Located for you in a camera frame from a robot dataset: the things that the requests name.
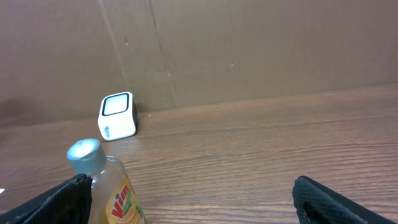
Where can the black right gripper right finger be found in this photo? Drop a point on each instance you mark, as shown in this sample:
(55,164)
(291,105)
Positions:
(316,203)

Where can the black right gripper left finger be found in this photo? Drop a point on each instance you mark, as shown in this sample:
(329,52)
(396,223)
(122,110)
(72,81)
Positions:
(67,203)

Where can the yellow oil bottle silver cap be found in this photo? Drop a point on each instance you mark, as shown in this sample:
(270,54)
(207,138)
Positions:
(114,200)

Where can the white barcode scanner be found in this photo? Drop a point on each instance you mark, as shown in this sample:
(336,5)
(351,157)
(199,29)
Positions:
(118,116)

